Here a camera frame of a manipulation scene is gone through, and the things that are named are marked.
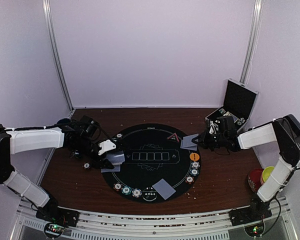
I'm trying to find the dark blue ceramic mug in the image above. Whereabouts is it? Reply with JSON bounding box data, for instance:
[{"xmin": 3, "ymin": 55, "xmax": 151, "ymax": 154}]
[{"xmin": 57, "ymin": 118, "xmax": 71, "ymax": 125}]

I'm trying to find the orange round dealer button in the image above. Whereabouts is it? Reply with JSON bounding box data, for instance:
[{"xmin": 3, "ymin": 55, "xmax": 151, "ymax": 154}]
[{"xmin": 189, "ymin": 152, "xmax": 200, "ymax": 162}]

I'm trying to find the red triangular button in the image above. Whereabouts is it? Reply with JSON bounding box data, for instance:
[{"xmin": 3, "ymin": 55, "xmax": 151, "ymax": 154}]
[{"xmin": 167, "ymin": 133, "xmax": 180, "ymax": 143}]

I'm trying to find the aluminium front rail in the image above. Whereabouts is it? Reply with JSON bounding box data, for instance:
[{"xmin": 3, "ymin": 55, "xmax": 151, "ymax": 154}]
[{"xmin": 9, "ymin": 196, "xmax": 298, "ymax": 240}]

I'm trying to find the blue-backed playing card deck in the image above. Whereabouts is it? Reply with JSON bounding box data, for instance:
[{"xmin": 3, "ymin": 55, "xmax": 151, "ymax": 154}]
[{"xmin": 106, "ymin": 151, "xmax": 125, "ymax": 166}]

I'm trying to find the red patterned bowl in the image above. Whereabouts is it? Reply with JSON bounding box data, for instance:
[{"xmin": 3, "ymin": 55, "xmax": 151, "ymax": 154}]
[{"xmin": 247, "ymin": 168, "xmax": 264, "ymax": 193}]

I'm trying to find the dealt playing card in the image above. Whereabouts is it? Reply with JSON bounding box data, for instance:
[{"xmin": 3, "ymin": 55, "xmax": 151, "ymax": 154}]
[
  {"xmin": 152, "ymin": 178, "xmax": 176, "ymax": 200},
  {"xmin": 180, "ymin": 133, "xmax": 199, "ymax": 151},
  {"xmin": 100, "ymin": 165, "xmax": 121, "ymax": 173}
]

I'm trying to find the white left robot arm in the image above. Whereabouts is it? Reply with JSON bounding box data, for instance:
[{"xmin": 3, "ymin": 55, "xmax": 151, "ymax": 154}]
[{"xmin": 0, "ymin": 116, "xmax": 117, "ymax": 222}]

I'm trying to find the aluminium left corner post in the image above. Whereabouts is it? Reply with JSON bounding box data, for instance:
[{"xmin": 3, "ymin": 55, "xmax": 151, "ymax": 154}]
[{"xmin": 42, "ymin": 0, "xmax": 74, "ymax": 113}]

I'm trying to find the black round poker mat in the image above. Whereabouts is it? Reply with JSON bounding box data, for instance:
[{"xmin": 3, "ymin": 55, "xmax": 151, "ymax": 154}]
[{"xmin": 102, "ymin": 123, "xmax": 201, "ymax": 204}]

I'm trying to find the aluminium corner post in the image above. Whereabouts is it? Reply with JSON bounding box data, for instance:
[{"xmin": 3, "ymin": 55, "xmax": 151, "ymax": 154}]
[
  {"xmin": 42, "ymin": 0, "xmax": 74, "ymax": 113},
  {"xmin": 239, "ymin": 0, "xmax": 264, "ymax": 85}
]

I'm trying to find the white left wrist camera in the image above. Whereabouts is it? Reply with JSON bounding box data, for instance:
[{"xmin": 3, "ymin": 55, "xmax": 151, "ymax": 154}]
[{"xmin": 97, "ymin": 139, "xmax": 117, "ymax": 156}]

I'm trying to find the red poker chip stack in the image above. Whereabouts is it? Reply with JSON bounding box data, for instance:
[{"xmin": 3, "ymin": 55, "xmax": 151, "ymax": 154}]
[{"xmin": 83, "ymin": 162, "xmax": 91, "ymax": 170}]

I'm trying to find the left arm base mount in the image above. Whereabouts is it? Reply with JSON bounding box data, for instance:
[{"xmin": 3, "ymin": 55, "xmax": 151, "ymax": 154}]
[{"xmin": 35, "ymin": 207, "xmax": 80, "ymax": 227}]

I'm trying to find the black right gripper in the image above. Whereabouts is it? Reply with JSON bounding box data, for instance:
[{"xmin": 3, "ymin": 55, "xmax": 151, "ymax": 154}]
[{"xmin": 192, "ymin": 128, "xmax": 227, "ymax": 152}]

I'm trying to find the yellow-green plastic bowl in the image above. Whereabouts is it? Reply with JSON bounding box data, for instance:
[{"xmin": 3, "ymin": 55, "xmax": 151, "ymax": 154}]
[{"xmin": 260, "ymin": 166, "xmax": 275, "ymax": 185}]

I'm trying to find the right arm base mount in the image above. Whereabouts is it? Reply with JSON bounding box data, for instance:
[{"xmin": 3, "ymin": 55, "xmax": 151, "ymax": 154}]
[{"xmin": 228, "ymin": 207, "xmax": 272, "ymax": 226}]

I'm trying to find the aluminium right corner post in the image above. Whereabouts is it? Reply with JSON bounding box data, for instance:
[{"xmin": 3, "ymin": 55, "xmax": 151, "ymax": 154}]
[{"xmin": 239, "ymin": 0, "xmax": 264, "ymax": 85}]

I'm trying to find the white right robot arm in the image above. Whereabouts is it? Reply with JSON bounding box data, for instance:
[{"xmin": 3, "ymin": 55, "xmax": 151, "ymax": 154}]
[{"xmin": 193, "ymin": 114, "xmax": 300, "ymax": 203}]

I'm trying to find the aluminium poker chip case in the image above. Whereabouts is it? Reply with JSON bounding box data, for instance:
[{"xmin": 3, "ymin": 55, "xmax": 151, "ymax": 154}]
[{"xmin": 205, "ymin": 78, "xmax": 259, "ymax": 132}]

